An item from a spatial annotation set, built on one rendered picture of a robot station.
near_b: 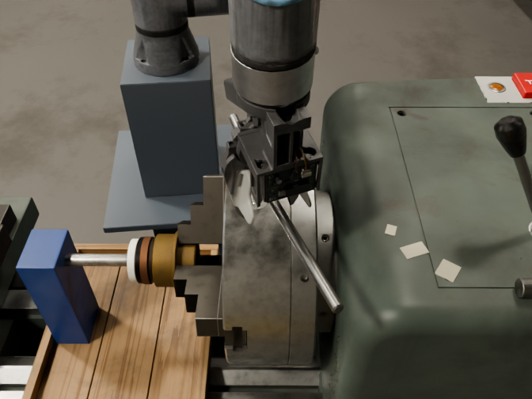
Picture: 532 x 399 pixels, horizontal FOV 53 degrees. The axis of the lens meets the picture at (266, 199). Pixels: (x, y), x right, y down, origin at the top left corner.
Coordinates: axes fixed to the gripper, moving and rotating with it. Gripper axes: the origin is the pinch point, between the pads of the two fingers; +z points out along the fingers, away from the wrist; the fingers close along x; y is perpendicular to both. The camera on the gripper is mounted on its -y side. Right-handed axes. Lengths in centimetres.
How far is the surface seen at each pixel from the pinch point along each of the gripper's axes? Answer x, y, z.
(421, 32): 189, -216, 157
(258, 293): -3.8, 7.5, 9.1
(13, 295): -44, -25, 42
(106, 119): -24, -191, 146
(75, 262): -27.4, -12.6, 19.1
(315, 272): -0.3, 15.3, -6.5
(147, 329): -20.5, -7.7, 39.0
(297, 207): 4.6, -0.4, 4.0
